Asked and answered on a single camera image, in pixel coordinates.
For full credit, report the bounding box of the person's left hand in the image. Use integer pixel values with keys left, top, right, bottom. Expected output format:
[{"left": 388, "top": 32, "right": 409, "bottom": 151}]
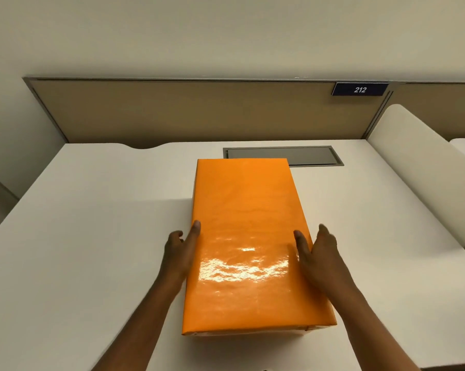
[{"left": 157, "top": 220, "right": 202, "bottom": 291}]

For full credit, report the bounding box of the person's right hand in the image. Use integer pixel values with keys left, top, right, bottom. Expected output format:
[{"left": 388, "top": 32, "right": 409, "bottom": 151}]
[{"left": 293, "top": 223, "right": 359, "bottom": 299}]

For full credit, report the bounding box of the orange box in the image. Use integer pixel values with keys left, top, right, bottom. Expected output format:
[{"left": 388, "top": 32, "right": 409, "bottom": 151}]
[{"left": 181, "top": 158, "right": 338, "bottom": 337}]

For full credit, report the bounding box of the person's right forearm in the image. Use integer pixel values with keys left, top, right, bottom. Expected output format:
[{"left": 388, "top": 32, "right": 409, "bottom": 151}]
[{"left": 328, "top": 284, "right": 421, "bottom": 371}]

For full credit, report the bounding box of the person's left forearm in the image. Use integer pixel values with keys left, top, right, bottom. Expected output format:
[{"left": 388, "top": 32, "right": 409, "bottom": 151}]
[{"left": 91, "top": 275, "right": 187, "bottom": 371}]

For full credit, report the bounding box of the beige desk partition panel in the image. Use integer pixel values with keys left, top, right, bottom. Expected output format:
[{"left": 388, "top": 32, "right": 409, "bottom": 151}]
[
  {"left": 22, "top": 77, "right": 392, "bottom": 149},
  {"left": 386, "top": 82, "right": 465, "bottom": 142}
]

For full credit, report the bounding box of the white curved side divider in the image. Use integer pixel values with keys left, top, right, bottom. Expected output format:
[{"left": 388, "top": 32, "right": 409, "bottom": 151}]
[{"left": 367, "top": 104, "right": 465, "bottom": 248}]

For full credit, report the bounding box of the dark blue number plate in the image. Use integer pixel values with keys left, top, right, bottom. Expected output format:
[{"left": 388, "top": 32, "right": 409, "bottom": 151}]
[{"left": 331, "top": 82, "right": 390, "bottom": 97}]

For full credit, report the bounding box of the grey desk cable hatch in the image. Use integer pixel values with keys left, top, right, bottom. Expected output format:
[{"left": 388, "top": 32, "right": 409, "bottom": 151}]
[{"left": 222, "top": 145, "right": 345, "bottom": 168}]

